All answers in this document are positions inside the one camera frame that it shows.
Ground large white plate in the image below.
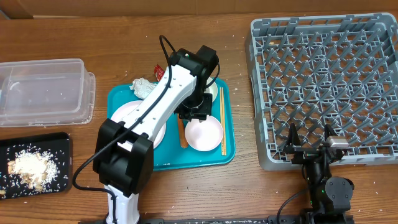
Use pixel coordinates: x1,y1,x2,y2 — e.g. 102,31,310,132
111,100,166,149

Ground grey dish rack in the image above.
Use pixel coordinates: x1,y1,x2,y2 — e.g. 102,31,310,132
246,12,397,170

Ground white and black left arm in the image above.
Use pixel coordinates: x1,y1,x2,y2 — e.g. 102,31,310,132
93,45,219,223

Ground cardboard backdrop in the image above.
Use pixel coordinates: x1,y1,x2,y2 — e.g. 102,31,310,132
1,0,397,19

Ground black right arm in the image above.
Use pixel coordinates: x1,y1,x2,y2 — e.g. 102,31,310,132
276,123,354,224

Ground white tissue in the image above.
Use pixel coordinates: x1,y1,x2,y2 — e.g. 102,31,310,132
129,78,157,100

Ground wooden chopstick right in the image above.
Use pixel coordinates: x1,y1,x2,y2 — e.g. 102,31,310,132
220,88,227,156

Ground wooden chopstick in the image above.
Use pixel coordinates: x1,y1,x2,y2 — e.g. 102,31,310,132
220,88,227,156
220,87,226,156

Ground wooden chopstick left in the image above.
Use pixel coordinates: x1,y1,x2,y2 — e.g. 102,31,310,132
220,87,226,156

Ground rice and food scraps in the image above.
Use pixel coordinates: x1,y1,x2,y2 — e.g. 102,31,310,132
1,150,60,198

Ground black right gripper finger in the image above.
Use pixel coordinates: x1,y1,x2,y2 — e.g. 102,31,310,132
324,124,335,139
285,123,301,146

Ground white upturned bowl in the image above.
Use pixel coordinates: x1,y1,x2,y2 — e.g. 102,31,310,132
205,82,218,102

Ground small white plate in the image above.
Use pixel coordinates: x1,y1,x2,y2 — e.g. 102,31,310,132
185,116,223,152

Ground black waste tray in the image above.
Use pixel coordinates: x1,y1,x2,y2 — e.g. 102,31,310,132
1,132,73,200

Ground clear plastic bin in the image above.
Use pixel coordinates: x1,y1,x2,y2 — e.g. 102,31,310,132
1,58,96,127

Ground red snack wrapper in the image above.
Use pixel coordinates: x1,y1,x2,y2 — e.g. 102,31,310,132
154,64,165,81

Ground teal plastic tray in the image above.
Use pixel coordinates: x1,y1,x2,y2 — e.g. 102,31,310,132
107,79,236,171

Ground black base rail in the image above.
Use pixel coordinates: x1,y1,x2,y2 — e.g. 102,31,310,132
78,215,355,224

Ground orange carrot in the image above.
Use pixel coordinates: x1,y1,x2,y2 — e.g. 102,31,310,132
177,114,188,149

